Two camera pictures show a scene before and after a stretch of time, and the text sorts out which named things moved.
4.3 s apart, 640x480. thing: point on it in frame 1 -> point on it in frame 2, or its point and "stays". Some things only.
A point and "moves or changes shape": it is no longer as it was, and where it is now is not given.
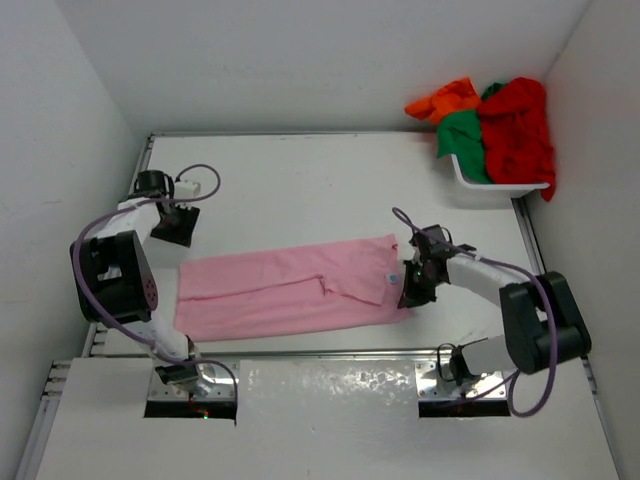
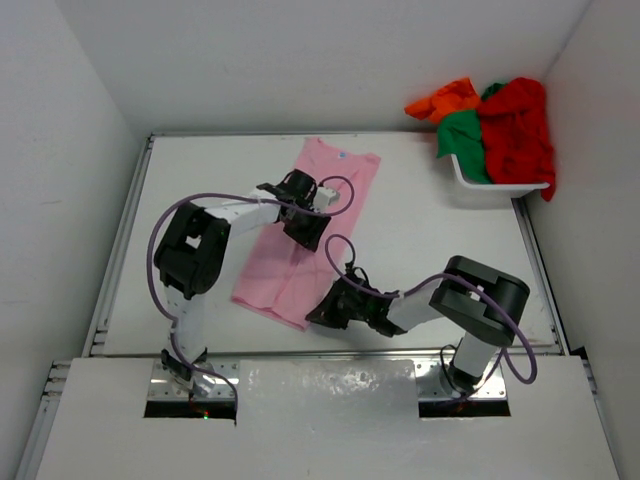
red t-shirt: [517, 136] stays
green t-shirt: [461, 134] stays
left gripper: [182, 234] -> [309, 237]
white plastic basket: [495, 190] stays
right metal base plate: [435, 380] stays
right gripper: [411, 295] -> [327, 313]
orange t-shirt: [455, 96] stays
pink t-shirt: [296, 288] moves or changes shape
